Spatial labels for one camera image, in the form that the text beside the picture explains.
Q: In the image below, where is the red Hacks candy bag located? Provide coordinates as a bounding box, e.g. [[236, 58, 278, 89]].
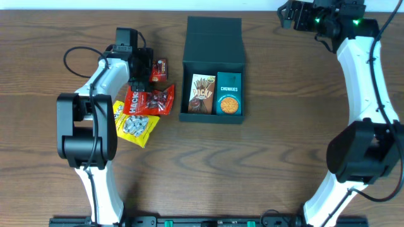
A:
[[123, 84, 175, 115]]

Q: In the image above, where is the teal Chunkies cookie box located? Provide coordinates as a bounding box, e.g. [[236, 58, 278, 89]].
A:
[[216, 72, 242, 115]]

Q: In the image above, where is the brown Pocky box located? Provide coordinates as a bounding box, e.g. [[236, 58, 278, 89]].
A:
[[188, 74, 216, 115]]

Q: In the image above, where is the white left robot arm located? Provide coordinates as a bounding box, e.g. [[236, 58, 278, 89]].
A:
[[56, 28, 153, 226]]

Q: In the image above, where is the dark green open box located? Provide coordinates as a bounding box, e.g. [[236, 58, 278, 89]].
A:
[[179, 16, 246, 124]]

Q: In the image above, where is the red Hello Panda box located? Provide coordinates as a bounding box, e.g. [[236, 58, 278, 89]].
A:
[[149, 59, 168, 82]]

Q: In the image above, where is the yellow Hacks candy bag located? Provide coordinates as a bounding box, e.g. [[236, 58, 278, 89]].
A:
[[113, 101, 160, 148]]

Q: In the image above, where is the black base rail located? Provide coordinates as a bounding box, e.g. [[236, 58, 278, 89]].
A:
[[48, 215, 369, 227]]

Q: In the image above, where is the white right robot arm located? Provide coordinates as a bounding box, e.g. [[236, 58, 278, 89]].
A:
[[277, 1, 403, 226]]

